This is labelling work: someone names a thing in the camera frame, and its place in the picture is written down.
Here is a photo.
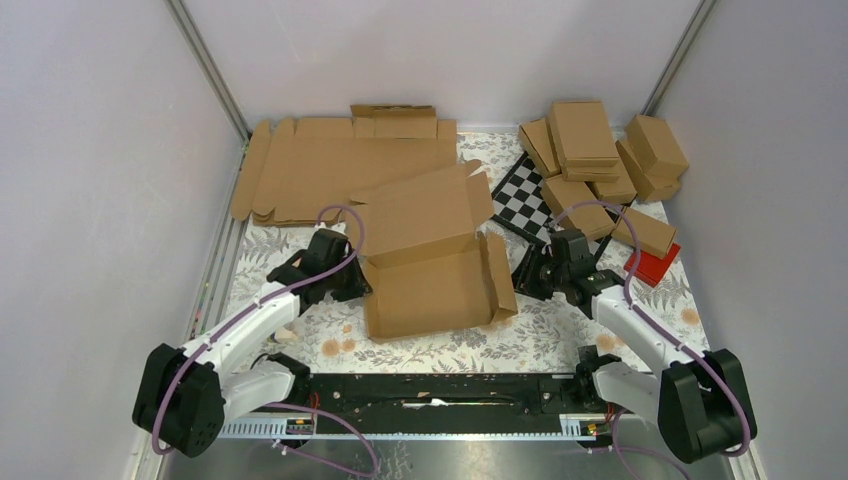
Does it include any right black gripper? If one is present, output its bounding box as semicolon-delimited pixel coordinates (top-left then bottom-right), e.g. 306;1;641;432
501;244;569;302

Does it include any cardboard box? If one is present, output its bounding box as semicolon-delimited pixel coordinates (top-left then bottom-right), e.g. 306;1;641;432
346;159;518;342
625;115;689;179
616;139;681;203
562;160;637;205
547;100;619;170
518;118;561;178

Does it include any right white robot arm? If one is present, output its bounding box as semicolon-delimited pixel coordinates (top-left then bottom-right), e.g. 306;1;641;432
511;229;758;464

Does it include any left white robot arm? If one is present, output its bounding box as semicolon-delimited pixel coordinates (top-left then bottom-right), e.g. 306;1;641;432
131;228;371;458

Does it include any folded box on checkerboard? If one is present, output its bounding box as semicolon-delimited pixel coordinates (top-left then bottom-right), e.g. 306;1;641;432
541;176;615;240

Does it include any folded box on red box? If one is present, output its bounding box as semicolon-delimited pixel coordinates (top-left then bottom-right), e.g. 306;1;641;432
611;207;677;258

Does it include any leaning folded cardboard box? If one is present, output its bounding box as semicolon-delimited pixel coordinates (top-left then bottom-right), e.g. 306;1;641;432
518;118;561;178

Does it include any stack of flat cardboard sheets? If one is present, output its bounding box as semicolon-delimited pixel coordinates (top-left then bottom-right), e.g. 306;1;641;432
230;104;458;226

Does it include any black white checkerboard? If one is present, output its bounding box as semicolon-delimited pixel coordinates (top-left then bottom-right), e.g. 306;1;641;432
492;154;617;247

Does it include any green white small tool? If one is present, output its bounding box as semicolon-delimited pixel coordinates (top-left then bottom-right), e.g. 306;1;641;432
271;327;297;344

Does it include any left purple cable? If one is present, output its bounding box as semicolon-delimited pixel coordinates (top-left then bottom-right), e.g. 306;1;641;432
150;203;382;478

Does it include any purple cable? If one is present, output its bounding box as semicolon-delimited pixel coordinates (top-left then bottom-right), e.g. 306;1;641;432
546;200;758;480
150;203;382;478

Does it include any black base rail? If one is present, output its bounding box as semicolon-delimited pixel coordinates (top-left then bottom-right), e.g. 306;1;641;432
249;373;622;441

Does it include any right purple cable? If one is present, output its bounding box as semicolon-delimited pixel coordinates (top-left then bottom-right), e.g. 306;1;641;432
546;200;758;480

